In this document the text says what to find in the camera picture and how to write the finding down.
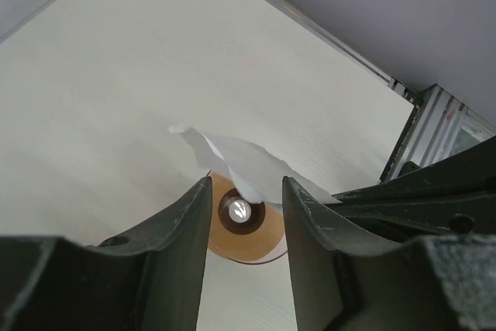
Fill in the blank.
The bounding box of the aluminium frame rail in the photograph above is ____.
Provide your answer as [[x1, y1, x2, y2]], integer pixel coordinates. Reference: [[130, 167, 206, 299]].
[[379, 78, 495, 183]]

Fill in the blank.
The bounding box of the pink glass dripper cone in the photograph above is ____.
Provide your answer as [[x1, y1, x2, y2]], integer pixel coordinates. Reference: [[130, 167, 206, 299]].
[[208, 230, 288, 265]]

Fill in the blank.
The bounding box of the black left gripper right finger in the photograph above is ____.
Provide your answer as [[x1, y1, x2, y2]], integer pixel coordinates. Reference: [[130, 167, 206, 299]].
[[282, 177, 495, 330]]

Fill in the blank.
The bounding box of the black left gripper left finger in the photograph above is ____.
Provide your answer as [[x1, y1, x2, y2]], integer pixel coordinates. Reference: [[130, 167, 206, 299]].
[[1, 177, 212, 330]]

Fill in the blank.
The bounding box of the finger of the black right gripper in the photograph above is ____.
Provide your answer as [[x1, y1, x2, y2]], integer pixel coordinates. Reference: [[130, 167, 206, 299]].
[[329, 140, 495, 235]]

